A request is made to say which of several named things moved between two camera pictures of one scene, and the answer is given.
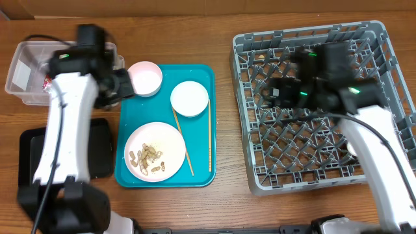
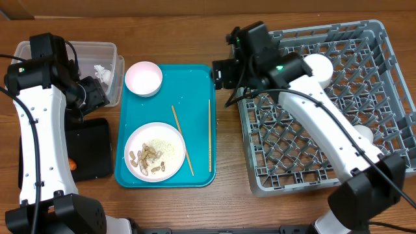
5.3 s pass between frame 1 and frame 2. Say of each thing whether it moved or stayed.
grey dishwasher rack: stayed
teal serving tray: stayed
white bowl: moved
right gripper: moved
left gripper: moved
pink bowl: stayed
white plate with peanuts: stayed
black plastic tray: stayed
